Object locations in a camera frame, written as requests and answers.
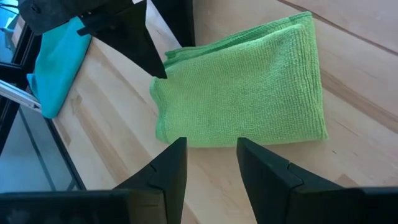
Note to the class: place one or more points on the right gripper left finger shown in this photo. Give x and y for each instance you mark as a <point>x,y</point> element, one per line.
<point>168,180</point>

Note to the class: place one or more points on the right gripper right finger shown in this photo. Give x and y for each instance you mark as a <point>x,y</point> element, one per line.
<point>267,180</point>

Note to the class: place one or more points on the green microfiber towel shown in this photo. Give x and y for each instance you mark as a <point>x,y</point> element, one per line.
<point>242,87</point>

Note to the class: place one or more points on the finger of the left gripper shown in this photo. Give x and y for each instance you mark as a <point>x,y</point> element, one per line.
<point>130,37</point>
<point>177,18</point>

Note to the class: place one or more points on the teal microfiber towel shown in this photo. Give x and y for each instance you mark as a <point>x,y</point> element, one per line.
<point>59,68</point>

